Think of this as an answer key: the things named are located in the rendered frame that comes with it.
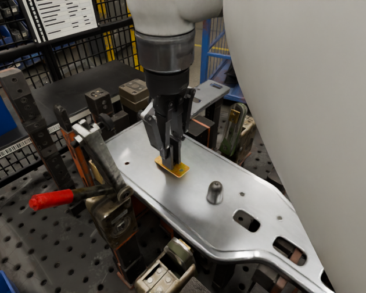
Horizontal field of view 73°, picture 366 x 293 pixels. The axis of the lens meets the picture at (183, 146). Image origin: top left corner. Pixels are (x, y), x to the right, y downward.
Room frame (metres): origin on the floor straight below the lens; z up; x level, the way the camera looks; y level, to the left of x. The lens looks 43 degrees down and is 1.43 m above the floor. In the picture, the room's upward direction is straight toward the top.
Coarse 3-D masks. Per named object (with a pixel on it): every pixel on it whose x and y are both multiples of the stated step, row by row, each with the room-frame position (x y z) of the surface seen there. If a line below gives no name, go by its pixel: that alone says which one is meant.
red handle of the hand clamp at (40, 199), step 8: (104, 184) 0.27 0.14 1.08; (48, 192) 0.21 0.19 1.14; (56, 192) 0.22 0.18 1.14; (64, 192) 0.22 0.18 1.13; (72, 192) 0.23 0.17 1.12; (80, 192) 0.23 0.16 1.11; (88, 192) 0.24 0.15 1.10; (96, 192) 0.25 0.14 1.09; (104, 192) 0.26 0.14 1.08; (112, 192) 0.27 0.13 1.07; (32, 200) 0.19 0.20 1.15; (40, 200) 0.20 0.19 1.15; (48, 200) 0.20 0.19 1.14; (56, 200) 0.21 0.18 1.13; (64, 200) 0.21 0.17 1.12; (72, 200) 0.22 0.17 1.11; (40, 208) 0.19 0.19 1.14
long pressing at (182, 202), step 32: (128, 128) 0.54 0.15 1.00; (128, 160) 0.41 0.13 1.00; (192, 160) 0.41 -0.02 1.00; (224, 160) 0.41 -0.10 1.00; (160, 192) 0.32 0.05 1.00; (192, 192) 0.32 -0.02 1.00; (224, 192) 0.32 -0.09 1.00; (256, 192) 0.32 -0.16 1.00; (192, 224) 0.24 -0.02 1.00; (224, 224) 0.24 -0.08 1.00; (288, 224) 0.24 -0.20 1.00; (224, 256) 0.18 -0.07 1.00; (256, 256) 0.18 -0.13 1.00; (320, 288) 0.13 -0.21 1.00
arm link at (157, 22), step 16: (128, 0) 0.36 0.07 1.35; (144, 0) 0.34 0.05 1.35; (160, 0) 0.34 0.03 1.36; (176, 0) 0.34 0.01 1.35; (192, 0) 0.34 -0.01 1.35; (208, 0) 0.35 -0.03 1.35; (144, 16) 0.34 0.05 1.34; (160, 16) 0.34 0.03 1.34; (176, 16) 0.34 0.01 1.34; (192, 16) 0.35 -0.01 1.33; (208, 16) 0.37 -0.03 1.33; (144, 32) 0.35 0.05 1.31; (160, 32) 0.34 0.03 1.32; (176, 32) 0.35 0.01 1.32
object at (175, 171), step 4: (160, 156) 0.41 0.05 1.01; (156, 160) 0.40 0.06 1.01; (160, 160) 0.40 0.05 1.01; (176, 160) 0.39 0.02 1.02; (160, 164) 0.39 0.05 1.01; (176, 164) 0.39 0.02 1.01; (180, 164) 0.39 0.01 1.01; (184, 164) 0.39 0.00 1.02; (164, 168) 0.38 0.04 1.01; (176, 168) 0.37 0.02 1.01; (180, 168) 0.37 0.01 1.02; (184, 168) 0.37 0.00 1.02; (188, 168) 0.37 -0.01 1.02; (172, 172) 0.36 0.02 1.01; (176, 172) 0.36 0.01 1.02; (180, 172) 0.36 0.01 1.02; (184, 172) 0.36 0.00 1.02; (180, 176) 0.35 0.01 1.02
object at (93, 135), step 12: (84, 120) 0.28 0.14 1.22; (108, 120) 0.28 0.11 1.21; (84, 132) 0.26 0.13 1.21; (96, 132) 0.26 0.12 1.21; (72, 144) 0.25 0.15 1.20; (84, 144) 0.25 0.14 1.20; (96, 144) 0.26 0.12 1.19; (96, 156) 0.25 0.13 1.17; (108, 156) 0.27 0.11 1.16; (96, 168) 0.28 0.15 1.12; (108, 168) 0.26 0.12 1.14; (108, 180) 0.27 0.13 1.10; (120, 180) 0.27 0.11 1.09
